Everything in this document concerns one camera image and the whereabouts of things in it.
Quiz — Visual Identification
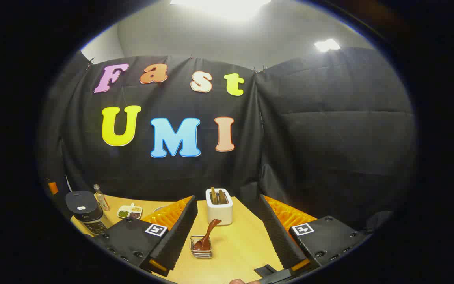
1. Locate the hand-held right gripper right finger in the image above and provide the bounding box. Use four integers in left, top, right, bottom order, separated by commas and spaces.
259, 194, 369, 273

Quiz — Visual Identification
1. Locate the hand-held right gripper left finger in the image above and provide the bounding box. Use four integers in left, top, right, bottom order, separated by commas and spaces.
93, 195, 198, 277

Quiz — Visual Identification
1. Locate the brown wooden spoon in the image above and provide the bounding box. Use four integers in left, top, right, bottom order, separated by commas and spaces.
194, 219, 222, 251

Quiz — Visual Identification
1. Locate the dark grey rice cooker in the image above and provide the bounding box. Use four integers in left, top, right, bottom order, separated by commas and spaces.
65, 191, 109, 236

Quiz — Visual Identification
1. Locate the white toaster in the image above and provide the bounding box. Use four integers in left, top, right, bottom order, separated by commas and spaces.
205, 189, 234, 226

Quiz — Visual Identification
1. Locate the clear glass bottle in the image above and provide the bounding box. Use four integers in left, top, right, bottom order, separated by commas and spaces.
93, 184, 110, 211

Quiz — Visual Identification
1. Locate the white divided grain dish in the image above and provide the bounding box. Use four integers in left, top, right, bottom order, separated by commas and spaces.
117, 203, 143, 220

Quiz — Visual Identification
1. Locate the black backdrop cloth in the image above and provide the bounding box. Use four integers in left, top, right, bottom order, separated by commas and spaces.
36, 47, 419, 237

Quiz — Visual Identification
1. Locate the ceiling light panel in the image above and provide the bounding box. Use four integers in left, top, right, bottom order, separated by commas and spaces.
170, 0, 272, 20

